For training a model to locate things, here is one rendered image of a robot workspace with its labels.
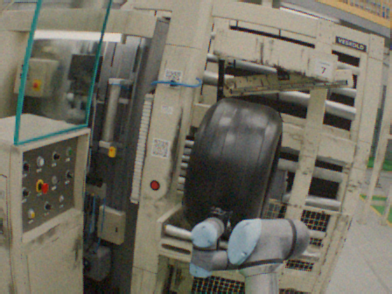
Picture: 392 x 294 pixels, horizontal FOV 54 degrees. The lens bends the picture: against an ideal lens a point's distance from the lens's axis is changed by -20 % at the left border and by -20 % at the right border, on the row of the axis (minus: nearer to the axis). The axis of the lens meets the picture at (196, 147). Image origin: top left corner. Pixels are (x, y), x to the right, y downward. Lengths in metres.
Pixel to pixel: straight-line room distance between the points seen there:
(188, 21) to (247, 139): 0.56
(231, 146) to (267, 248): 0.70
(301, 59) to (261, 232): 1.16
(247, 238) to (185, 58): 1.02
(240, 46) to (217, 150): 0.60
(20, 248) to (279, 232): 0.93
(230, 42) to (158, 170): 0.66
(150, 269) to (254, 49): 1.12
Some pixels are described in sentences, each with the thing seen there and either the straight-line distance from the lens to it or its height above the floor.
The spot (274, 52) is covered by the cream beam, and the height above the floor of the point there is 1.71.
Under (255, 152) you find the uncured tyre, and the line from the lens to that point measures 1.69.
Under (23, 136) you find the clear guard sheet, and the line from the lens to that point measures 1.49.
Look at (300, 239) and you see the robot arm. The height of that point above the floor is 1.24.
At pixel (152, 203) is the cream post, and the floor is 0.98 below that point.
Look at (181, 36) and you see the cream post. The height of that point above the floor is 1.70.
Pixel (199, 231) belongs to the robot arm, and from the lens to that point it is 1.40.
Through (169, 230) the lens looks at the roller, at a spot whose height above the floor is 0.91.
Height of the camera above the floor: 1.63
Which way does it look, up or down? 11 degrees down
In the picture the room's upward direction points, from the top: 10 degrees clockwise
